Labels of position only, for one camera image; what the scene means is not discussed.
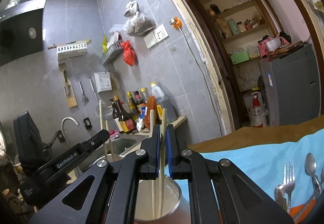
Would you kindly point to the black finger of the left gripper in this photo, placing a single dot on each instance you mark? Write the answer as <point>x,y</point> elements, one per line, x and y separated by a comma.
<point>95,142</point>

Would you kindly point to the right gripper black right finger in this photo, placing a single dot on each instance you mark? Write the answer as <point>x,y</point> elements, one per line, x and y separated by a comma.
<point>219,191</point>

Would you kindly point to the green box on shelf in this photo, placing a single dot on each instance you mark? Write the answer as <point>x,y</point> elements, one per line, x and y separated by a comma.
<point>240,57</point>

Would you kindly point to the chrome faucet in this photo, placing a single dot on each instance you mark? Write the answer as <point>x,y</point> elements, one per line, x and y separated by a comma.
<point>66,129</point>

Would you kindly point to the grey plastic bag hanging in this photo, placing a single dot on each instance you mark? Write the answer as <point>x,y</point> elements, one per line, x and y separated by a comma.
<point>138,24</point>

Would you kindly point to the dark soy sauce bottle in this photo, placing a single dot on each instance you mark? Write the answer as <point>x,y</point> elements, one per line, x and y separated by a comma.
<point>125,118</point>

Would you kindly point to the white utensil holder cup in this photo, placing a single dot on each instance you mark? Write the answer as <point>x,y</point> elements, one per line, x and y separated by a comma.
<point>175,207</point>

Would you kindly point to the large vinegar jug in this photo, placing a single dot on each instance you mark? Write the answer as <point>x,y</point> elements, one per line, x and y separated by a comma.
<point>163,102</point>

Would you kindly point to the red plastic bag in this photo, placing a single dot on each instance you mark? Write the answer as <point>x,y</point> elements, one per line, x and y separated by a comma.
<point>129,55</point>

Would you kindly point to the silver spoon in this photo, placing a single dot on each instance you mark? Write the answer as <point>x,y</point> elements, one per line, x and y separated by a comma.
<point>310,168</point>

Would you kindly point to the metal bowl on fridge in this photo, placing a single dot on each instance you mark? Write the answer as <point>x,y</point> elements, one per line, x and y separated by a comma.
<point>273,44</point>

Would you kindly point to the brown tablecloth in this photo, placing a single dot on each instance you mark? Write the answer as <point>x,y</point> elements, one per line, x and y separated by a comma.
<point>252,136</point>

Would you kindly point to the brown sauce pouch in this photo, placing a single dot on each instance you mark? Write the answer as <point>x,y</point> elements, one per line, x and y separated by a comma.
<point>150,118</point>

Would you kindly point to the wooden knife holder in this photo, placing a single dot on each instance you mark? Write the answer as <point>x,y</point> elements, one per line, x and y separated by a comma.
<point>68,89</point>

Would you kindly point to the black range hood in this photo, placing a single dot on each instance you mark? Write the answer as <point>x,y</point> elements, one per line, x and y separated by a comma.
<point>21,30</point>

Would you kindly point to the silver butter knife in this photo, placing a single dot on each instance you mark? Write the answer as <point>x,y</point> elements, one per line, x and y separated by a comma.
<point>279,195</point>

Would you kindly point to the wall socket panel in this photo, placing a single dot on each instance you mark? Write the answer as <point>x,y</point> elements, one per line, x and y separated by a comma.
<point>156,36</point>

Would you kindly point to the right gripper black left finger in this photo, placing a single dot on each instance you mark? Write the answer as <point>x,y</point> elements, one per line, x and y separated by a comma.
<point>106,192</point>

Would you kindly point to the silver fork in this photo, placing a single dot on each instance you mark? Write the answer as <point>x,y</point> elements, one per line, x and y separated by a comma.
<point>289,181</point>

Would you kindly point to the red white bottle on floor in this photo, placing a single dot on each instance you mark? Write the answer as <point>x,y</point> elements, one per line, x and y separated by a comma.
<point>258,116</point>

